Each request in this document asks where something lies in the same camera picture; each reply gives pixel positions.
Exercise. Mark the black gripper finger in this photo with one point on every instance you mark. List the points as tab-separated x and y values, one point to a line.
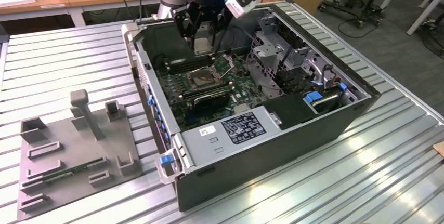
184	18
223	20

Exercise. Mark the silver CPU green board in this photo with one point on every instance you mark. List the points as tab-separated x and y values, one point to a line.
203	44

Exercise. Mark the black RAM slot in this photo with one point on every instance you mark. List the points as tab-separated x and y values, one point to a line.
188	59
188	97
189	63
189	67
208	91

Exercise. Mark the CPU socket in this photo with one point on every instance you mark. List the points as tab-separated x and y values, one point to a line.
204	79

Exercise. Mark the blue slot clip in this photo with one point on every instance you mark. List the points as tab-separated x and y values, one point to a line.
151	100

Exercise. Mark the silver metal drive cage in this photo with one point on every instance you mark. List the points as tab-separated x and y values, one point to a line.
265	52

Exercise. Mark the green motherboard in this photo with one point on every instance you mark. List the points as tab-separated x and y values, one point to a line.
243	90

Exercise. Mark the small silver heat sink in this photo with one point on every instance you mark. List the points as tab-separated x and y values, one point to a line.
240	108

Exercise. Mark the hard disk in blue carrier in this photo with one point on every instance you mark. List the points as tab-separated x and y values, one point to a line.
312	97

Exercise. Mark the black plastic shroud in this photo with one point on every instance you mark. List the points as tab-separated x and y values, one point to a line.
289	112

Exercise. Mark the small blue tab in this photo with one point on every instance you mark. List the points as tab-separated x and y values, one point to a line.
343	86

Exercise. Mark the grey power supply unit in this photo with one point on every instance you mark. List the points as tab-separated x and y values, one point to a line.
204	151

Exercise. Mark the blue case latch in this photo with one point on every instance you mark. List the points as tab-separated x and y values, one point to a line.
165	161

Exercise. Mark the grey plastic parts rack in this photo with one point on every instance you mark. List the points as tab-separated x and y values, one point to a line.
76	146

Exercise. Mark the black open PC case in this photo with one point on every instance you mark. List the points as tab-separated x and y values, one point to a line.
263	169

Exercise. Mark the green RAM stick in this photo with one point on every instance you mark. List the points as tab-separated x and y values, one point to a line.
65	174

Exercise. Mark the brown wooden block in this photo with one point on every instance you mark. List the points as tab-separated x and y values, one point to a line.
440	150

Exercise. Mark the silver curved metal bracket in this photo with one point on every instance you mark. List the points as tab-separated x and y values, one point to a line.
317	64

